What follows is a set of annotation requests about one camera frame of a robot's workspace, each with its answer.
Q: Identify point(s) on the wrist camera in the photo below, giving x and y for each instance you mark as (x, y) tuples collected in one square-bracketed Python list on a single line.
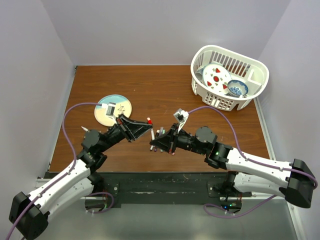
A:
[(109, 109), (181, 116)]

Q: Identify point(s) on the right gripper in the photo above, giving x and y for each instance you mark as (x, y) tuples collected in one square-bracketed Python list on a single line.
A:
[(168, 142)]

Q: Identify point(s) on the red-tipped white marker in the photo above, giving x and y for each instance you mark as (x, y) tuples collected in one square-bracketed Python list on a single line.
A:
[(152, 134)]

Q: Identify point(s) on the round pastel plate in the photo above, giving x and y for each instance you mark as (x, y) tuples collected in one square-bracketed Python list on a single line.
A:
[(123, 106)]

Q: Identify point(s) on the white plastic dish basket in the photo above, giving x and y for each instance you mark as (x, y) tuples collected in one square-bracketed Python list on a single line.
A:
[(252, 72)]

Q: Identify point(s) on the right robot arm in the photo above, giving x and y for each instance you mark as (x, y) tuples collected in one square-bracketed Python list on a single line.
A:
[(294, 181)]

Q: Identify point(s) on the white marker with green end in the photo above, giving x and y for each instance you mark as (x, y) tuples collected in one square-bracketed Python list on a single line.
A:
[(161, 133)]

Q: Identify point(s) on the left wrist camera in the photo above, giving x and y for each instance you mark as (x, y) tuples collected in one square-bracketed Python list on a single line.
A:
[(109, 109)]

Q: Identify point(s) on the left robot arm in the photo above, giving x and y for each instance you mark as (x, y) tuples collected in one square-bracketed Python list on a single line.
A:
[(30, 213)]

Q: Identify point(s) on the blue and white bowl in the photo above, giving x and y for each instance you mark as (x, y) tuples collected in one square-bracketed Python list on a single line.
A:
[(237, 88)]

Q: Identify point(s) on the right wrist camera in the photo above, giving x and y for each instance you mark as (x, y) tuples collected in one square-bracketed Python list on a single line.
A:
[(181, 116)]

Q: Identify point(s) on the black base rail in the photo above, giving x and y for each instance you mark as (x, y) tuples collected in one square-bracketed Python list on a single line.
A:
[(163, 188)]

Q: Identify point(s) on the strawberry pattern plate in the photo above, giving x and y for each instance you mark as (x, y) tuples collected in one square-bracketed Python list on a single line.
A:
[(216, 78)]

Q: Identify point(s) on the red pen cap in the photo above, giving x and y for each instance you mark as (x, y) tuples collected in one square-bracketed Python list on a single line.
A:
[(149, 121)]

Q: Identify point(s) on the purple pen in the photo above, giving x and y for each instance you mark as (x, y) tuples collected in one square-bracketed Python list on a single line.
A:
[(155, 148)]

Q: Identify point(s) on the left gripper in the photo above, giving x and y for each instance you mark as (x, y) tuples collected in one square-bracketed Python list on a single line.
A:
[(131, 129)]

